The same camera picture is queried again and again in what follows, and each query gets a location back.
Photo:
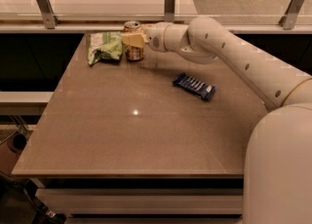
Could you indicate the middle metal railing bracket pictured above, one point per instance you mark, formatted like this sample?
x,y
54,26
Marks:
x,y
169,10

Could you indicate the metal railing bracket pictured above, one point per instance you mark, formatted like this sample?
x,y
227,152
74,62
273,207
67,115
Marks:
x,y
288,19
49,19
169,10

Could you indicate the dark round bin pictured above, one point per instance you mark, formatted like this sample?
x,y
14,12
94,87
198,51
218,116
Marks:
x,y
17,143

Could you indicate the grey drawer front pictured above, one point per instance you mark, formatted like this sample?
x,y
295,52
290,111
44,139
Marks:
x,y
140,201

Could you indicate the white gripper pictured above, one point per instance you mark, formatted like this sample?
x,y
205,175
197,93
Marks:
x,y
155,37

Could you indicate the green jalapeno chip bag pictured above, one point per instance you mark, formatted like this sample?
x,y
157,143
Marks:
x,y
105,46

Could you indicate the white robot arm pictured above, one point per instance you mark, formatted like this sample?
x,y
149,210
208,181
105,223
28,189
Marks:
x,y
278,162

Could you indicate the left metal railing bracket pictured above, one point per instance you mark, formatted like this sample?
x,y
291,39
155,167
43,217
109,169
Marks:
x,y
49,19

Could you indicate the right metal railing bracket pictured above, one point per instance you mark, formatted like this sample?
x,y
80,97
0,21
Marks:
x,y
288,19

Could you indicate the blue snack bar wrapper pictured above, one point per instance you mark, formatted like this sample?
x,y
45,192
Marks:
x,y
194,86

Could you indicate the orange soda can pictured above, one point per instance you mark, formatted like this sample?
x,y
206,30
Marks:
x,y
133,53

